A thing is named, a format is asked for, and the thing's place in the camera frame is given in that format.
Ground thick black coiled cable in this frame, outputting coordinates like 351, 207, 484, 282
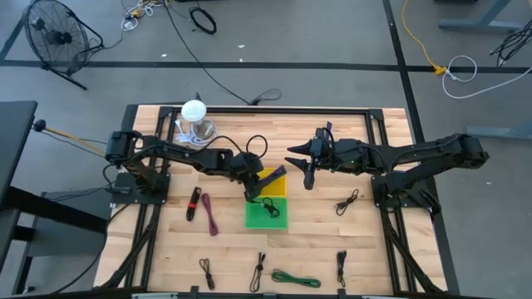
189, 5, 218, 36

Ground black cable bundle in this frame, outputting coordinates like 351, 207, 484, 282
99, 202, 163, 291
380, 207, 448, 294

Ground yellow plastic basket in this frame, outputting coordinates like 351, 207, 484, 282
259, 167, 288, 198

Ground white power cable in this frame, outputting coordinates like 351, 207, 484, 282
441, 54, 532, 100

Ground white mushroom lamp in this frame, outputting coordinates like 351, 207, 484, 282
180, 99, 218, 145

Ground yellow rod with black knob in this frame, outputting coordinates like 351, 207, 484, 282
32, 119, 108, 158

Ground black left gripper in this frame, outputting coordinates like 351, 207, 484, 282
232, 151, 265, 203

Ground grey desk leg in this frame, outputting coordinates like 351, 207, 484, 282
438, 0, 525, 33

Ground black metal table frame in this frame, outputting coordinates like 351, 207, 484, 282
99, 105, 450, 297

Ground green braided cable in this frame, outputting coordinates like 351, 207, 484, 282
271, 268, 323, 289

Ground black tangled cables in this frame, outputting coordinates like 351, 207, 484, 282
489, 18, 532, 68

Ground green plastic basket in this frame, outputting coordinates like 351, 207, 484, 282
244, 196, 289, 231

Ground black desk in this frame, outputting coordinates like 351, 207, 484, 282
0, 100, 110, 275

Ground maroon braided cable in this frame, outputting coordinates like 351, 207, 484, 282
200, 193, 219, 238

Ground thin black cable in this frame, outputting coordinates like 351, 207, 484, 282
248, 196, 281, 219
198, 257, 216, 292
249, 251, 267, 293
335, 189, 360, 217
336, 249, 348, 289

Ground white lamp cord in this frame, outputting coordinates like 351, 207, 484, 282
174, 119, 219, 147

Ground black cable with red strap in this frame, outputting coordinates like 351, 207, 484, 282
185, 186, 203, 223

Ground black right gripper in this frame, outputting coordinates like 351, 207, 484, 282
284, 127, 338, 190

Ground grey desk foot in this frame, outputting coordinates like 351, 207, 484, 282
465, 121, 532, 141

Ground yellow extension cord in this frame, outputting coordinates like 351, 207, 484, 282
401, 0, 448, 78

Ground long black power cable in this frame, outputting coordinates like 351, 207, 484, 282
164, 0, 283, 106

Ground black floor fan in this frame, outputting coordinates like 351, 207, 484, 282
21, 0, 105, 91

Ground white tangled cables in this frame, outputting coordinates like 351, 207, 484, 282
120, 0, 155, 32

